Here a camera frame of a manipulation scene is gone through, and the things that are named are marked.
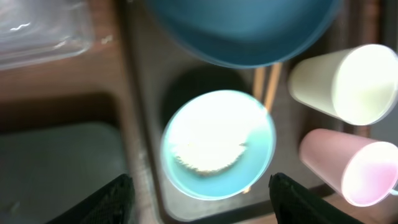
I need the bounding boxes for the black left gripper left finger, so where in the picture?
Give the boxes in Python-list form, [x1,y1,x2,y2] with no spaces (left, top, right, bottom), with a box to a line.
[47,174,136,224]

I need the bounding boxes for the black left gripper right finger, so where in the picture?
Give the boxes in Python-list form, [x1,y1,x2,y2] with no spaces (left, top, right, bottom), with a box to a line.
[269,173,362,224]

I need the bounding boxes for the pink cup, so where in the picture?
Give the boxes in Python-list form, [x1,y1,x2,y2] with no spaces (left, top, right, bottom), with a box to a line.
[299,129,397,207]

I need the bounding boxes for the light blue small bowl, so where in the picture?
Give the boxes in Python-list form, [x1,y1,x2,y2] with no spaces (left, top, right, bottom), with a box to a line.
[159,90,270,200]

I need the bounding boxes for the black waste tray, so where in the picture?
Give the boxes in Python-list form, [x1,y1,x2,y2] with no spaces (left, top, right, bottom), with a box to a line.
[1,122,127,223]

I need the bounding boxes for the clear plastic waste bin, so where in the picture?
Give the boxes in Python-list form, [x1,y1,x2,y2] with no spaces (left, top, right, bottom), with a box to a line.
[1,0,95,70]

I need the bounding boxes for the wooden chopstick right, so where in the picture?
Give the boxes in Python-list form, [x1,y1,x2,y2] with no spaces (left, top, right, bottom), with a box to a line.
[259,62,283,177]

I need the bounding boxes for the pale green cup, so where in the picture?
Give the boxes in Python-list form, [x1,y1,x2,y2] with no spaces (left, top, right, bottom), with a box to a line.
[288,44,397,126]

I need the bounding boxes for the brown serving tray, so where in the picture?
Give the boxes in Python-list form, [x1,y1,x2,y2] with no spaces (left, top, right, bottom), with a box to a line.
[119,0,383,223]

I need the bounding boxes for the dark blue plate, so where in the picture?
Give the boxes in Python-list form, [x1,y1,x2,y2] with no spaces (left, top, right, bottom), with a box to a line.
[145,0,342,68]

